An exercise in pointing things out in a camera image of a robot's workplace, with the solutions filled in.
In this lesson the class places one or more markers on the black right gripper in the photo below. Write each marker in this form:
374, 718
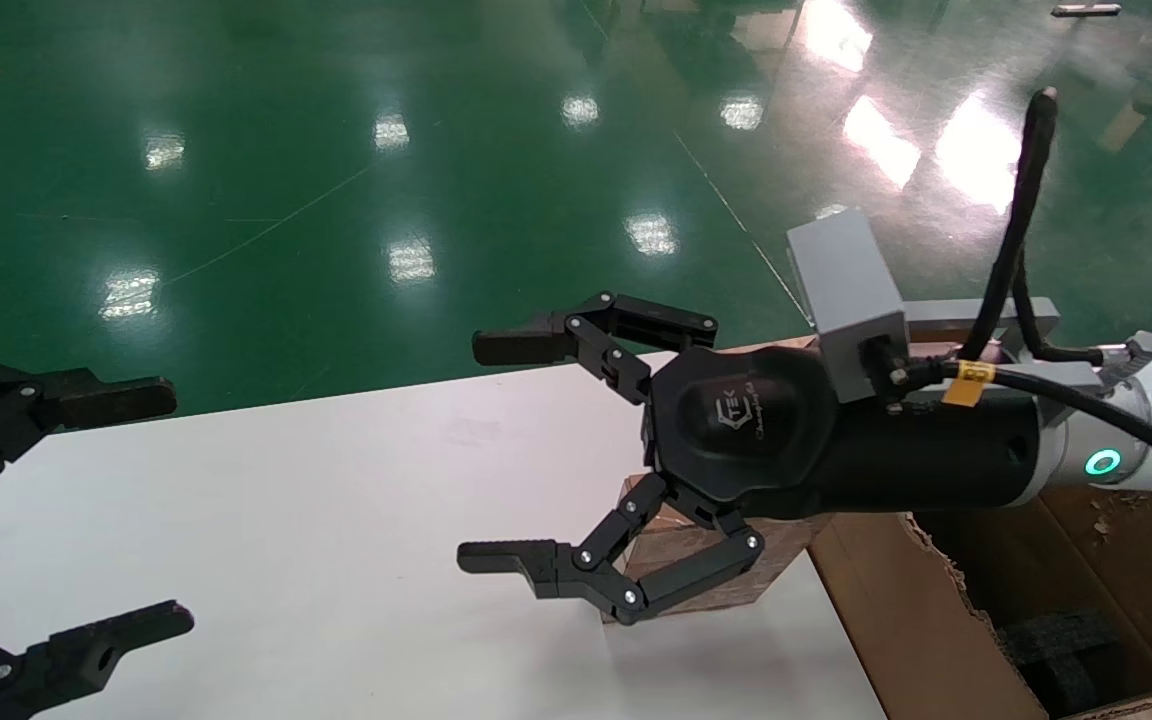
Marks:
776, 430

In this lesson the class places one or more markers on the small brown wooden box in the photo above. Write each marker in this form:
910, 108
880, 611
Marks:
681, 550

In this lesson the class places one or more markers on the big torn cardboard box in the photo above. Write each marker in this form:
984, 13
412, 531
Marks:
936, 620

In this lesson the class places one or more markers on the black foam block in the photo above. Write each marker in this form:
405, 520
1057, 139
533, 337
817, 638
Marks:
1061, 655

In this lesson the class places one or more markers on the grey flat floor bar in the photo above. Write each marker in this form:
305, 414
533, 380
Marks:
1086, 10

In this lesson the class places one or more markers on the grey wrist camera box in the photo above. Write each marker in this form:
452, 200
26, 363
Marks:
851, 290

